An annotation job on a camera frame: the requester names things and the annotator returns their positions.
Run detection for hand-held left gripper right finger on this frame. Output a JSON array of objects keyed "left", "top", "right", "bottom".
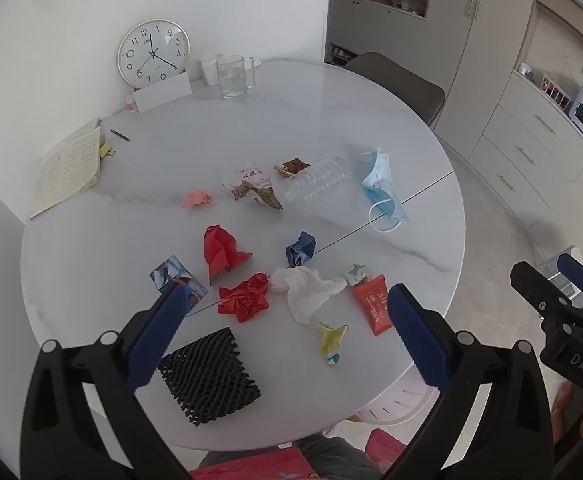
[{"left": 385, "top": 283, "right": 555, "bottom": 480}]

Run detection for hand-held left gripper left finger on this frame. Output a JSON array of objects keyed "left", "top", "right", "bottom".
[{"left": 20, "top": 281, "right": 194, "bottom": 480}]

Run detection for orange red packet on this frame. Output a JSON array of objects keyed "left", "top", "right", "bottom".
[{"left": 351, "top": 274, "right": 395, "bottom": 337}]

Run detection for blue picture card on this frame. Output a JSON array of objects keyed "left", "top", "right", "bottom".
[{"left": 150, "top": 255, "right": 208, "bottom": 317}]

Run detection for black foam net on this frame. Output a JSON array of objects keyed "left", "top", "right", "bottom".
[{"left": 158, "top": 327, "right": 262, "bottom": 427}]

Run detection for white slotted waste bin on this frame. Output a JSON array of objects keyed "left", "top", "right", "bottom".
[{"left": 346, "top": 372, "right": 439, "bottom": 426}]

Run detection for yellow wrapper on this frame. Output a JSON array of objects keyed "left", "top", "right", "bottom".
[{"left": 320, "top": 322, "right": 349, "bottom": 367}]

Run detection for red paper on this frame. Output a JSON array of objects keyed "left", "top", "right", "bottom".
[
  {"left": 203, "top": 225, "right": 253, "bottom": 286},
  {"left": 218, "top": 273, "right": 271, "bottom": 323}
]

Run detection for white tissue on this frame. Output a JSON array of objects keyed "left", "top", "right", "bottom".
[{"left": 270, "top": 266, "right": 347, "bottom": 324}]

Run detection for pink paper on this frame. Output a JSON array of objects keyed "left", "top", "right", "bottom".
[{"left": 180, "top": 189, "right": 214, "bottom": 209}]

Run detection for blue wrapper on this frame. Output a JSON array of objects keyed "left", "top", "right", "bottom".
[{"left": 285, "top": 231, "right": 318, "bottom": 267}]

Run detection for blue face mask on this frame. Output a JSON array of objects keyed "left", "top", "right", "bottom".
[{"left": 360, "top": 148, "right": 409, "bottom": 233}]

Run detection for brown white snack wrapper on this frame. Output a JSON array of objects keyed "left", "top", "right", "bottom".
[{"left": 222, "top": 164, "right": 284, "bottom": 211}]

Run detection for clear plastic bottle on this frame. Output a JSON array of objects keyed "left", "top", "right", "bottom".
[{"left": 284, "top": 156, "right": 355, "bottom": 216}]

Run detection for dark red foil wrapper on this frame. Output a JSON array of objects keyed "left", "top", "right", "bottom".
[{"left": 274, "top": 158, "right": 312, "bottom": 179}]

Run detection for person's right hand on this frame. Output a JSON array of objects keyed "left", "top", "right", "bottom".
[{"left": 553, "top": 380, "right": 583, "bottom": 447}]

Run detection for grey drawer cabinet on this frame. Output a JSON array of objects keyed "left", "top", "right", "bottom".
[{"left": 466, "top": 71, "right": 583, "bottom": 233}]

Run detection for person's grey quilted pants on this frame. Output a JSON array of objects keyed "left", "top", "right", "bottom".
[{"left": 198, "top": 432, "right": 382, "bottom": 480}]

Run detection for person's pink red jacket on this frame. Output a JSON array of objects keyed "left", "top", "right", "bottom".
[{"left": 190, "top": 430, "right": 408, "bottom": 480}]

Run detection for open yellowed notebook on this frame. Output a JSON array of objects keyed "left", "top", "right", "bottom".
[{"left": 30, "top": 119, "right": 103, "bottom": 219}]

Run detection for white folded card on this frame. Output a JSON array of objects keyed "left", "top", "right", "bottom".
[{"left": 132, "top": 74, "right": 192, "bottom": 113}]

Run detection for grey tall cabinet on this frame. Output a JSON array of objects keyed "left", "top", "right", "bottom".
[{"left": 324, "top": 0, "right": 539, "bottom": 158}]

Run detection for grey chair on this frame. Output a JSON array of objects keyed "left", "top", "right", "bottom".
[{"left": 344, "top": 51, "right": 446, "bottom": 128}]

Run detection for white mug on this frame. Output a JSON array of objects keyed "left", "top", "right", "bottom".
[{"left": 198, "top": 53, "right": 224, "bottom": 86}]

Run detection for white wire rack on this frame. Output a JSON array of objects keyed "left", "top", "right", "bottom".
[{"left": 539, "top": 74, "right": 572, "bottom": 108}]

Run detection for round white wall clock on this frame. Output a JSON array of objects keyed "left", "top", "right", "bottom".
[{"left": 117, "top": 19, "right": 191, "bottom": 87}]

